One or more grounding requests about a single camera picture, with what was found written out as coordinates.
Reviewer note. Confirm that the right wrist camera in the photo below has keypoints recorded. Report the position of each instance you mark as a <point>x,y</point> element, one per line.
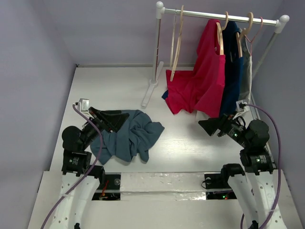
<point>240,108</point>

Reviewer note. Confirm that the grey-blue t-shirt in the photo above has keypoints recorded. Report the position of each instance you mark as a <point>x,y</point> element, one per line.
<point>137,135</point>

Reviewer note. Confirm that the navy blue t-shirt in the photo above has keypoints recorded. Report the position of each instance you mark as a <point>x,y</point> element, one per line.
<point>232,70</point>

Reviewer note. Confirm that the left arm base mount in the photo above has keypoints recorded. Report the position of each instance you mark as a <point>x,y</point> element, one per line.
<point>109,189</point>

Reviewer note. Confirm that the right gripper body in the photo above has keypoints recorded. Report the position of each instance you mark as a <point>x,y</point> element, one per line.
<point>224,125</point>

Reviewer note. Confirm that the light grey t-shirt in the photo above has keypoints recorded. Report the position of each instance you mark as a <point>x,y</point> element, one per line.
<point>246,80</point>

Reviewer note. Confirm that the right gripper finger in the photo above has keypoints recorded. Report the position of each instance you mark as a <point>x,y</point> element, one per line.
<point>211,129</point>
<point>212,123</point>

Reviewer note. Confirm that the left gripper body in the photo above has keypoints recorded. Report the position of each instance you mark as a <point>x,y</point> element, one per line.
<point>91,131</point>

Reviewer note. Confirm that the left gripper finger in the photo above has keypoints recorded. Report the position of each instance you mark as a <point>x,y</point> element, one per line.
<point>103,114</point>
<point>114,122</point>

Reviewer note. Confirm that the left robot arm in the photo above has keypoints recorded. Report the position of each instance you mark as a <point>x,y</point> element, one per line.
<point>80,177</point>

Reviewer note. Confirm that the white clothes rack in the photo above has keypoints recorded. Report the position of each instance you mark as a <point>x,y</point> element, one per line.
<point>161,10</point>

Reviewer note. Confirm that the red t-shirt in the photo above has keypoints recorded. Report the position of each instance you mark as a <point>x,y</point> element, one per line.
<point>202,88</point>

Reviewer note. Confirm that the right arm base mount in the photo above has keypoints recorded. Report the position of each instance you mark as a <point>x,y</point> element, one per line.
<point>216,189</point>

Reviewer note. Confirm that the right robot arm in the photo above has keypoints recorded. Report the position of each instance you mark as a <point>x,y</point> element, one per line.
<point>252,179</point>

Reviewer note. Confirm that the thin beige plastic hanger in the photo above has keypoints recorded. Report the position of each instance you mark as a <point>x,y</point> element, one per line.
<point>173,58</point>

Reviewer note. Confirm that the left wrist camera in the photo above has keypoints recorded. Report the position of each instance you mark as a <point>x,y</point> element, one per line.
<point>82,105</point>

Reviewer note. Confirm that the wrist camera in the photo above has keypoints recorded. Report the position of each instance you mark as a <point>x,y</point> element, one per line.
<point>82,105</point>
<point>240,108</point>

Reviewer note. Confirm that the wooden hanger holding red shirt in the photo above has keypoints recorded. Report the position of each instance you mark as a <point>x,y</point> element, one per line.
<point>219,34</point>

